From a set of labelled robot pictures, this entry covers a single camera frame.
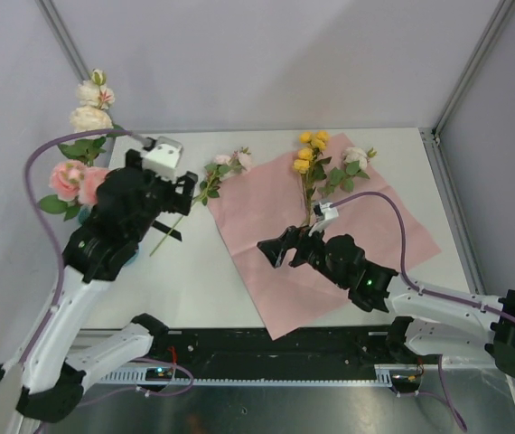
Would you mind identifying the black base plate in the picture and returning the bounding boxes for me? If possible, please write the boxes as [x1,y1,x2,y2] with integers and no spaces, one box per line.
[147,325,425,373]

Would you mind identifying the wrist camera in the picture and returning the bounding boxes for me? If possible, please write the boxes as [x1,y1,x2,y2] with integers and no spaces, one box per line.
[142,137,183,181]
[309,200,339,236]

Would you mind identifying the green flower stem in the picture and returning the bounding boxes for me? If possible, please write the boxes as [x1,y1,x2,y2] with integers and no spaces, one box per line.
[38,69,116,221]

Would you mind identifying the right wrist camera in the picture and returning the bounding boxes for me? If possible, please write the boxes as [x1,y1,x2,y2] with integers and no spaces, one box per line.
[309,200,339,236]

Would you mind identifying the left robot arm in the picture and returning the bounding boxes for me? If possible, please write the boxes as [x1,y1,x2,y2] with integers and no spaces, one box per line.
[0,146,198,423]

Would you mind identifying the black ribbon gold lettering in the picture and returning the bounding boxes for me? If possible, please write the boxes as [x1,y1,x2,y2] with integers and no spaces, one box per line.
[152,221,183,241]

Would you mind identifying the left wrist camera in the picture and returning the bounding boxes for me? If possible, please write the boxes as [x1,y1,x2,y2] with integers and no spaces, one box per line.
[142,137,183,181]

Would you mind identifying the teal cylindrical vase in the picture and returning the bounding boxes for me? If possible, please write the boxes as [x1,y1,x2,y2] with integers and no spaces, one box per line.
[123,250,140,267]

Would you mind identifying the pale pink rose stem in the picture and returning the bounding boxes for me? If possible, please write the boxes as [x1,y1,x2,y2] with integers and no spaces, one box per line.
[148,146,254,258]

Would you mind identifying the yellow rose stem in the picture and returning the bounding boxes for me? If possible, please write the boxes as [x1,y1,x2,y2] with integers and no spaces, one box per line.
[292,130,332,226]

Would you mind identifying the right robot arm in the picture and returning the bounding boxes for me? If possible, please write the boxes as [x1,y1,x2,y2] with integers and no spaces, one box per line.
[257,226,515,378]

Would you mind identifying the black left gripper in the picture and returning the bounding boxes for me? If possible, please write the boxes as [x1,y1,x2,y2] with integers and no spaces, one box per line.
[126,149,197,243]

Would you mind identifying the white rose stem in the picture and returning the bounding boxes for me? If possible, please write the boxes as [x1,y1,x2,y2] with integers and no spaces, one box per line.
[318,146,378,199]

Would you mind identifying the slotted cable duct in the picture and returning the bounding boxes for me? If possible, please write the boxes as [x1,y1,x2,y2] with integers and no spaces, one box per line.
[98,363,424,387]

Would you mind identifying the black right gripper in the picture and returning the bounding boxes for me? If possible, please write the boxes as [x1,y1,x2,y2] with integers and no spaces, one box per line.
[257,220,348,289]

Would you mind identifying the pink wrapping paper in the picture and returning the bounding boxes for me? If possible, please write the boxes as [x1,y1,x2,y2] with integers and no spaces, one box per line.
[206,131,444,341]

